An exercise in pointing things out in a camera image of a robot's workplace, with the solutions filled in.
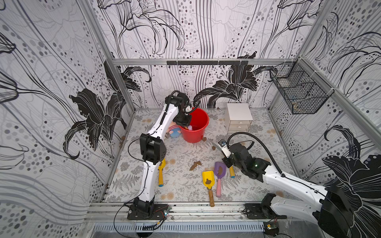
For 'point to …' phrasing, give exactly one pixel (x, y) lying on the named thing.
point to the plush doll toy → (174, 131)
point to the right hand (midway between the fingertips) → (224, 149)
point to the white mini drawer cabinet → (238, 117)
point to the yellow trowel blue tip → (186, 127)
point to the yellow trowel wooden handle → (209, 175)
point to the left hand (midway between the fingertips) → (185, 126)
